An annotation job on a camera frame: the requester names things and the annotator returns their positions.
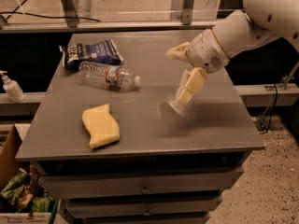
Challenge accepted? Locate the drawer knob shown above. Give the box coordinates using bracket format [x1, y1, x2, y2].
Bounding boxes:
[143, 210, 151, 217]
[141, 184, 150, 194]

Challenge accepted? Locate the grey drawer cabinet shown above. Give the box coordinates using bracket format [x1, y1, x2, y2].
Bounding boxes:
[17, 30, 263, 224]

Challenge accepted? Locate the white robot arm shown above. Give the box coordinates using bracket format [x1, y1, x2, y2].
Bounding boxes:
[165, 0, 299, 105]

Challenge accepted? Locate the green bag in box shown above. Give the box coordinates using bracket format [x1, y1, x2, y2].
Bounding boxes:
[30, 196, 55, 213]

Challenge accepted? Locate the top drawer knob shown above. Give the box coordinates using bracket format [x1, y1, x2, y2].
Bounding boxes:
[141, 184, 150, 194]

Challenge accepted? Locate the clear plastic water bottle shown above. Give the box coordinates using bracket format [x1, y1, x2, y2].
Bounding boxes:
[78, 61, 141, 91]

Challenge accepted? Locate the brown snack bag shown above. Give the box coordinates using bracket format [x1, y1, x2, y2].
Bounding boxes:
[16, 165, 40, 212]

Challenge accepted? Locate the black cable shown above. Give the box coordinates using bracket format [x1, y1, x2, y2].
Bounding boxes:
[0, 0, 102, 23]

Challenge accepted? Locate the blue chip bag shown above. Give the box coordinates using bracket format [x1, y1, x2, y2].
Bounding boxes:
[59, 40, 123, 71]

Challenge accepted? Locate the metal frame rail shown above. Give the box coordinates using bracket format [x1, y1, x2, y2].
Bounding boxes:
[1, 0, 221, 33]

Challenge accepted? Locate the lower drawer knob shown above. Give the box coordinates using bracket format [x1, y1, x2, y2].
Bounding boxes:
[143, 210, 151, 217]

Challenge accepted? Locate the green snack bag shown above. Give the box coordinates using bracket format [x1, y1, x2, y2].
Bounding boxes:
[0, 168, 28, 205]

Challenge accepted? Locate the cardboard box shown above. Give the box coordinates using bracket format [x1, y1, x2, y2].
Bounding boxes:
[0, 125, 58, 224]

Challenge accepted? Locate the white pump dispenser bottle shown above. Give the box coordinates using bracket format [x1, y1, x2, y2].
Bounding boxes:
[0, 70, 25, 103]

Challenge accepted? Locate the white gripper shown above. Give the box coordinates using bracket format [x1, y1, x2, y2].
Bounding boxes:
[165, 29, 230, 105]

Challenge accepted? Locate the yellow sponge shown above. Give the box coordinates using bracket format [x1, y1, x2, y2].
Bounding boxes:
[82, 104, 121, 149]

